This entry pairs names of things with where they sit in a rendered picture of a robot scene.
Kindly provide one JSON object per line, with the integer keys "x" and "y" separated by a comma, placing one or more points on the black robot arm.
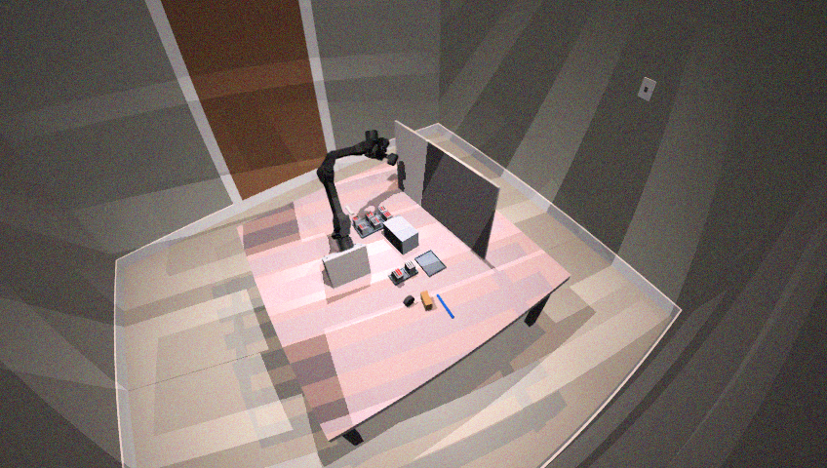
{"x": 325, "y": 173}

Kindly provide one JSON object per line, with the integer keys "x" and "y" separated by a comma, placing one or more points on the orange rectangular block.
{"x": 426, "y": 301}

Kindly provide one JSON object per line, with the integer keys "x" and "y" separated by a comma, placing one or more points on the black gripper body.
{"x": 392, "y": 158}

